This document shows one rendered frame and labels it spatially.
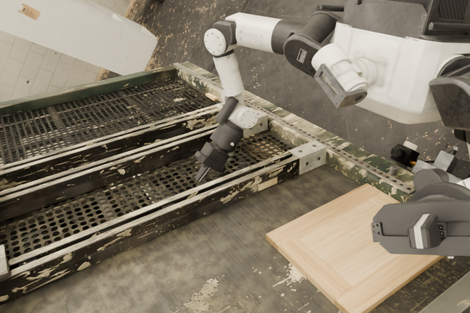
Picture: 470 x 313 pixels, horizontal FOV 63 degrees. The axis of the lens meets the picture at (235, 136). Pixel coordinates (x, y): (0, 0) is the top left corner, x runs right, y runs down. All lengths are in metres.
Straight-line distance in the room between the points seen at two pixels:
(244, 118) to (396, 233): 0.79
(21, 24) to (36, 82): 1.84
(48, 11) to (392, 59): 4.03
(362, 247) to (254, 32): 0.63
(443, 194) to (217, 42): 0.77
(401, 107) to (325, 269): 0.43
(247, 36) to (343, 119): 1.53
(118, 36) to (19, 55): 1.83
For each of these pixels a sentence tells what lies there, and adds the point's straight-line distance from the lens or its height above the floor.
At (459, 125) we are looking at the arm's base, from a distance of 0.77.
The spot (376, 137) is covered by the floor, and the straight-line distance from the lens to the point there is 2.36.
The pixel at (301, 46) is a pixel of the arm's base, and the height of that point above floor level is 1.36.
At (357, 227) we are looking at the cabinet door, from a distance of 1.13.
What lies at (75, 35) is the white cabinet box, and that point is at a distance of 4.63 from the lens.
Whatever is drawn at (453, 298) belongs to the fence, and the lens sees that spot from 1.00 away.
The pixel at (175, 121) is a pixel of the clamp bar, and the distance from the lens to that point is 1.59.
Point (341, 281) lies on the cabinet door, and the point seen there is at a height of 1.19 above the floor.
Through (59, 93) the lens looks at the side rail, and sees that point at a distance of 2.20.
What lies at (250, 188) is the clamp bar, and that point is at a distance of 1.22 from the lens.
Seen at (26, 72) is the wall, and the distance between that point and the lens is 6.20.
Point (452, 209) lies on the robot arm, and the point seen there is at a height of 1.58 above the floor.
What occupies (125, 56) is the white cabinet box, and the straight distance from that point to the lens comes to 4.81.
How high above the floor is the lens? 2.02
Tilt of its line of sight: 40 degrees down
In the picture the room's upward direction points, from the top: 72 degrees counter-clockwise
